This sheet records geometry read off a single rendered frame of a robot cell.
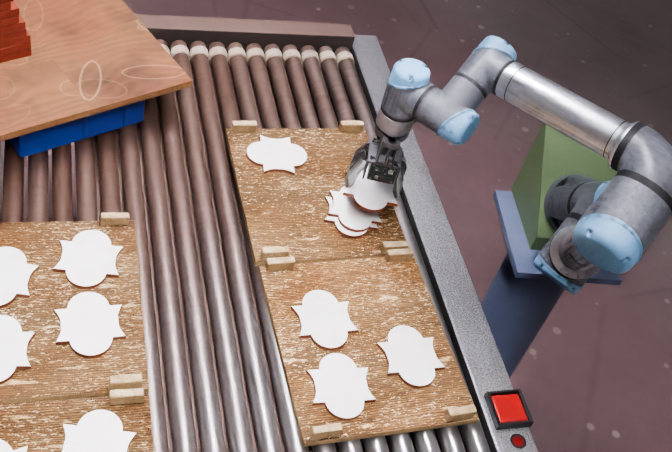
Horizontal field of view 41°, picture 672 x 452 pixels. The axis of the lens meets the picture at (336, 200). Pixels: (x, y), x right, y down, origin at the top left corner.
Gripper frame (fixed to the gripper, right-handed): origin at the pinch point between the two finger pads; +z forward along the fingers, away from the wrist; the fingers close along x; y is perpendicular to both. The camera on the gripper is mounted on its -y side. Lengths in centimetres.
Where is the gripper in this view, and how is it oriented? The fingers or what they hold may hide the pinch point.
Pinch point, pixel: (371, 187)
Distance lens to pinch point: 201.5
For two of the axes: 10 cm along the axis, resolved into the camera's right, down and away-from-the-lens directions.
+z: -2.0, 6.9, 7.0
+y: -1.0, 7.0, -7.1
